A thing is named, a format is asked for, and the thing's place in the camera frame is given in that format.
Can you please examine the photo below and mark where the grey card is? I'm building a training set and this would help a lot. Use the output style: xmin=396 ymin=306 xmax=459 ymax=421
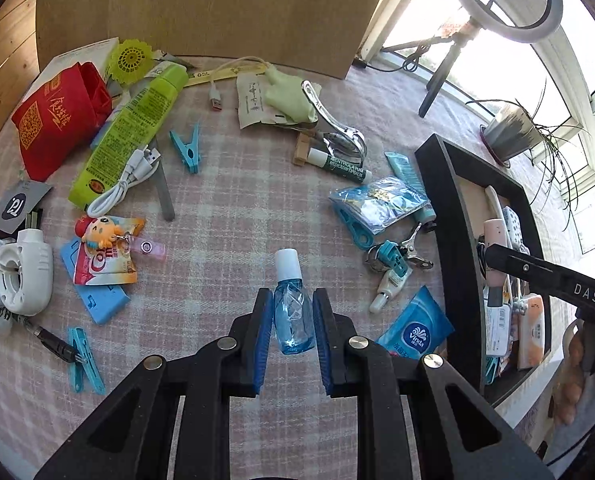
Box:
xmin=0 ymin=180 xmax=54 ymax=234

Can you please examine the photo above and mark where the pink badge tag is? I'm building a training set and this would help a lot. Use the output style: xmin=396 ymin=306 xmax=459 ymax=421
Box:
xmin=126 ymin=239 xmax=169 ymax=262

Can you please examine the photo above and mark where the pink bottle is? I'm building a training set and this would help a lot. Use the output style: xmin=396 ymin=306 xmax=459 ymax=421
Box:
xmin=481 ymin=219 xmax=512 ymax=311

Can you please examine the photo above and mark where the grey flat stick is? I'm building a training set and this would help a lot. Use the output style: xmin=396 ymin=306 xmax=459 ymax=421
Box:
xmin=152 ymin=157 xmax=176 ymax=221

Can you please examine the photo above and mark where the lime green tube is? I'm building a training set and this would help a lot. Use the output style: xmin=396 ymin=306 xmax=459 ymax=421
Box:
xmin=68 ymin=65 xmax=189 ymax=207

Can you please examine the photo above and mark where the white barcode box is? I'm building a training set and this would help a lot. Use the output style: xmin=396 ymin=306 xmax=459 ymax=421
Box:
xmin=484 ymin=285 xmax=504 ymax=358

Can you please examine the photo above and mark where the white usb cable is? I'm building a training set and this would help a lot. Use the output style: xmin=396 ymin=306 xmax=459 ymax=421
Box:
xmin=86 ymin=146 xmax=161 ymax=219

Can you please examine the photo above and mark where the potted spider plant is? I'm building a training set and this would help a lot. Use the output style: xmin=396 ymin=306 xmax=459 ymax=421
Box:
xmin=465 ymin=77 xmax=594 ymax=233

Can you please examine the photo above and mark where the large silver metal clip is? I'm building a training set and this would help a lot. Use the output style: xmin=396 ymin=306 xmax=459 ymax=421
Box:
xmin=301 ymin=80 xmax=369 ymax=169

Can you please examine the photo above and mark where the white cable red plug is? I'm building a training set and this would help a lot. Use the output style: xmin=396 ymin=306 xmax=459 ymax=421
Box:
xmin=207 ymin=56 xmax=270 ymax=112

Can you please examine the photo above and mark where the black tray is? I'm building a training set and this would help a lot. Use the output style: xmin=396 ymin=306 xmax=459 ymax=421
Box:
xmin=415 ymin=133 xmax=562 ymax=409

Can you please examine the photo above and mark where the yellow paper strip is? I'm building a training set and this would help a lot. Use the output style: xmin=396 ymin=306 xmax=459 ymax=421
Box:
xmin=184 ymin=62 xmax=273 ymax=87

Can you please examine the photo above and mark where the cartoon figure keychain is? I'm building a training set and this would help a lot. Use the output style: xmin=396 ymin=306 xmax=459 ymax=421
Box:
xmin=74 ymin=215 xmax=130 ymax=257

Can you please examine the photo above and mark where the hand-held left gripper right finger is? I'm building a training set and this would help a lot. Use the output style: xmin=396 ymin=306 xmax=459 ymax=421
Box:
xmin=311 ymin=287 xmax=555 ymax=480

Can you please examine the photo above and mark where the green white lip balm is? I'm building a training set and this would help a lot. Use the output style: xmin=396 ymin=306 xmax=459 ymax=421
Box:
xmin=308 ymin=148 xmax=373 ymax=184

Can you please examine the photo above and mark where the wooden clothespin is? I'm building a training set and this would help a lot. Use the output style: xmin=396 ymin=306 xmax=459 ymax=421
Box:
xmin=292 ymin=132 xmax=314 ymax=165

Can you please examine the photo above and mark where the red bag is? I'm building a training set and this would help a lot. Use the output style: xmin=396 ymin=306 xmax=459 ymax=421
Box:
xmin=10 ymin=62 xmax=114 ymax=182

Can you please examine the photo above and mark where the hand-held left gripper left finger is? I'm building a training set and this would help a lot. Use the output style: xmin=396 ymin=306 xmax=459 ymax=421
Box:
xmin=34 ymin=287 xmax=274 ymax=480

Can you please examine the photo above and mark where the blue plastic clothespin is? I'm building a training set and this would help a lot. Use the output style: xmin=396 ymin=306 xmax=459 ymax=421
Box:
xmin=169 ymin=122 xmax=204 ymax=175
xmin=484 ymin=355 xmax=502 ymax=387
xmin=66 ymin=327 xmax=106 ymax=395

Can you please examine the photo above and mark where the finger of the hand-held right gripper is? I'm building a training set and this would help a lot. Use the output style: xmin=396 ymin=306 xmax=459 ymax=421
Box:
xmin=479 ymin=242 xmax=541 ymax=289

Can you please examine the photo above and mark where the white ring light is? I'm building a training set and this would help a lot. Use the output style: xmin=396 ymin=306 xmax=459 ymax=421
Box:
xmin=436 ymin=0 xmax=564 ymax=42

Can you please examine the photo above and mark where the yellow flower shaped fan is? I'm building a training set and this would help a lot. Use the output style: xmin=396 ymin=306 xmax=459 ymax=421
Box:
xmin=102 ymin=37 xmax=154 ymax=86

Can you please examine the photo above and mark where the blue bottle white cap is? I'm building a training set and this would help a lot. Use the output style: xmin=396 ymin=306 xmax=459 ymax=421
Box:
xmin=273 ymin=249 xmax=318 ymax=356

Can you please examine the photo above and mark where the pale green cloth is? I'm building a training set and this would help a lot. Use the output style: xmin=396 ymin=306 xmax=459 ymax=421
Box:
xmin=264 ymin=67 xmax=324 ymax=126

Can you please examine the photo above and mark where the blue zip packet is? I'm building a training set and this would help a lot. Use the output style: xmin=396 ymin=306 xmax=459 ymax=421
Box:
xmin=328 ymin=175 xmax=431 ymax=237

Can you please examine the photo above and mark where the small silver metal clip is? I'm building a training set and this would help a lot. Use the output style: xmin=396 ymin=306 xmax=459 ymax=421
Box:
xmin=364 ymin=222 xmax=435 ymax=275

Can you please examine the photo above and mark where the small white glue tube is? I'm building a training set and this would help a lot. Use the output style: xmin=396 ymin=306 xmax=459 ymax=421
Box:
xmin=369 ymin=265 xmax=411 ymax=315

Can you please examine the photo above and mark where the white handheld fan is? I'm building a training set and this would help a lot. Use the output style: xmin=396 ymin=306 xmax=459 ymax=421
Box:
xmin=0 ymin=228 xmax=54 ymax=317

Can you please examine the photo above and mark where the blue plastic clip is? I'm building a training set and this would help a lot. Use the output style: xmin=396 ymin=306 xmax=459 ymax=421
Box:
xmin=375 ymin=240 xmax=409 ymax=275

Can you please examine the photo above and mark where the plywood board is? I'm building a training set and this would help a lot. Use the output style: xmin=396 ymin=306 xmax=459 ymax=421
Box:
xmin=34 ymin=0 xmax=403 ymax=81

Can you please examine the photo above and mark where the teal tube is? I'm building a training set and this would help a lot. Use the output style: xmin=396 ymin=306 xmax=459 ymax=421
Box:
xmin=384 ymin=152 xmax=437 ymax=234

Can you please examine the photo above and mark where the slatted wooden panel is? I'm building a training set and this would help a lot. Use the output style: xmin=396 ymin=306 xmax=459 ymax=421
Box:
xmin=0 ymin=0 xmax=39 ymax=171

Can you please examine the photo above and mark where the orange white snack packet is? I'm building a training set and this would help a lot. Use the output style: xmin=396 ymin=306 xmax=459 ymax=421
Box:
xmin=71 ymin=216 xmax=146 ymax=287

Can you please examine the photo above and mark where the ring light on tripod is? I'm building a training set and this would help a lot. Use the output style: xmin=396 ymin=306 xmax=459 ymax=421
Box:
xmin=351 ymin=0 xmax=513 ymax=75

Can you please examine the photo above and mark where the white dotted case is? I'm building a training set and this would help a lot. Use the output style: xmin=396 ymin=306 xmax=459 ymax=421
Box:
xmin=500 ymin=205 xmax=531 ymax=256

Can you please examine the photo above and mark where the blue tissue pack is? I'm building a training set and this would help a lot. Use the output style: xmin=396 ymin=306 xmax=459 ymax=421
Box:
xmin=376 ymin=285 xmax=455 ymax=362

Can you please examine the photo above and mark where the blue phone stand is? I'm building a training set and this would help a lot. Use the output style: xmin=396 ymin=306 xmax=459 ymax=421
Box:
xmin=59 ymin=240 xmax=131 ymax=326

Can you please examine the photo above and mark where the plaid cloth desktop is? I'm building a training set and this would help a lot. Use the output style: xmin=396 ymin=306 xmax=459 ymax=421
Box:
xmin=0 ymin=55 xmax=595 ymax=480

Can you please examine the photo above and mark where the black pen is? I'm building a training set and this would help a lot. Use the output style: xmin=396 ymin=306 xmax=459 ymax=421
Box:
xmin=21 ymin=321 xmax=81 ymax=364

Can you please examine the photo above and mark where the person's right hand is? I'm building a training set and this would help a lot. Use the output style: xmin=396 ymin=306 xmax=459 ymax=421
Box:
xmin=551 ymin=331 xmax=595 ymax=426

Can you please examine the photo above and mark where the orange tissue pack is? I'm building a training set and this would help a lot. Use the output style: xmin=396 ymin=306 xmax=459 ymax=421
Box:
xmin=516 ymin=294 xmax=547 ymax=371

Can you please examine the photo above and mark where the beige paper packet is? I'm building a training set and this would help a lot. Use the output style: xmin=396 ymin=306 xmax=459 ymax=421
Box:
xmin=236 ymin=73 xmax=280 ymax=131

